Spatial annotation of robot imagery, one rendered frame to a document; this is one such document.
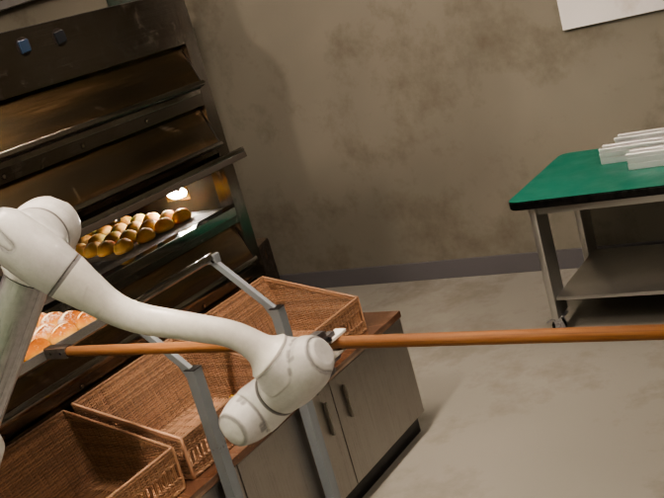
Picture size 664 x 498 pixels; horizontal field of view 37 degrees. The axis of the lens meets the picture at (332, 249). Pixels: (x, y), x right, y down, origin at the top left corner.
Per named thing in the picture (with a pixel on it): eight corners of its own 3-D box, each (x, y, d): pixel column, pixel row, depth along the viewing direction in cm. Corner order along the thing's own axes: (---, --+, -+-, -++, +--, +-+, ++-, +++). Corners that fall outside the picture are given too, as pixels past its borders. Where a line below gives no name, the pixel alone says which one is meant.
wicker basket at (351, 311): (200, 390, 398) (179, 328, 391) (278, 332, 442) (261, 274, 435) (296, 392, 370) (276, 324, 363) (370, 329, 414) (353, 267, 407)
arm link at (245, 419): (277, 426, 211) (311, 397, 203) (234, 464, 199) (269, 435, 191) (244, 387, 212) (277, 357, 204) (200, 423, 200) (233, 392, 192)
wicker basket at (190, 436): (92, 474, 348) (66, 403, 341) (191, 398, 393) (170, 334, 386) (195, 481, 321) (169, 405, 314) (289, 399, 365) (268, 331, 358)
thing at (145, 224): (24, 266, 425) (20, 253, 423) (101, 227, 462) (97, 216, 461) (124, 255, 390) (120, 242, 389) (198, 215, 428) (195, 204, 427)
